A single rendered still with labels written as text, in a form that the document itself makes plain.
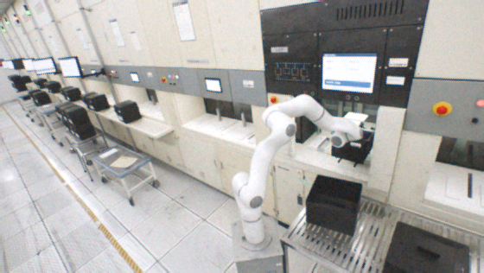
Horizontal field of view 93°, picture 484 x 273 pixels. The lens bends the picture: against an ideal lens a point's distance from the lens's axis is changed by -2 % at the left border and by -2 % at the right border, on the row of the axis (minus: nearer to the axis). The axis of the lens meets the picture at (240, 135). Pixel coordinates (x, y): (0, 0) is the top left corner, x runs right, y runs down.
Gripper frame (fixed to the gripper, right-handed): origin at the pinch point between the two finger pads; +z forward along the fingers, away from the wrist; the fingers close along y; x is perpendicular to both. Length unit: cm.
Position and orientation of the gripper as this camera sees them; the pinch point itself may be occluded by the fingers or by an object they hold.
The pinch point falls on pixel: (355, 119)
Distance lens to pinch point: 167.0
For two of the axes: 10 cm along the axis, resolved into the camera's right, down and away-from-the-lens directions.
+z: 6.5, -4.2, 6.3
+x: -1.3, -8.8, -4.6
